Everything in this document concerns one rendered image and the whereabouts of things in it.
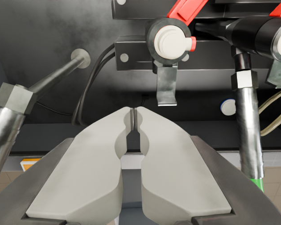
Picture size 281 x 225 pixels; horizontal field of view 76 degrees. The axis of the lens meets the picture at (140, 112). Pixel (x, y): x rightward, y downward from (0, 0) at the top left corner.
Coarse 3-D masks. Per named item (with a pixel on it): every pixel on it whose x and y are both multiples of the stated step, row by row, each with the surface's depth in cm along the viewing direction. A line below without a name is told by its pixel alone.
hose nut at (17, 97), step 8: (0, 88) 12; (8, 88) 12; (16, 88) 12; (24, 88) 12; (0, 96) 12; (8, 96) 11; (16, 96) 12; (24, 96) 12; (32, 96) 12; (0, 104) 11; (8, 104) 11; (16, 104) 12; (24, 104) 12; (32, 104) 13; (24, 112) 12
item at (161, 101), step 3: (159, 99) 13; (162, 99) 13; (165, 99) 13; (168, 99) 13; (171, 99) 13; (174, 99) 13; (159, 102) 13; (162, 102) 13; (165, 102) 13; (168, 102) 13; (171, 102) 13; (174, 102) 13; (159, 105) 13; (162, 105) 13
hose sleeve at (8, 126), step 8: (0, 112) 11; (8, 112) 12; (16, 112) 12; (0, 120) 11; (8, 120) 12; (16, 120) 12; (0, 128) 11; (8, 128) 12; (16, 128) 12; (0, 136) 11; (8, 136) 12; (16, 136) 12; (0, 144) 11; (8, 144) 12; (0, 152) 11; (8, 152) 12; (0, 160) 12; (0, 168) 12
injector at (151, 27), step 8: (152, 24) 13; (160, 24) 11; (168, 24) 11; (176, 24) 11; (184, 24) 11; (152, 32) 11; (184, 32) 11; (152, 40) 11; (152, 48) 12; (152, 56) 12; (160, 56) 12; (184, 56) 12; (152, 64) 17; (168, 64) 12
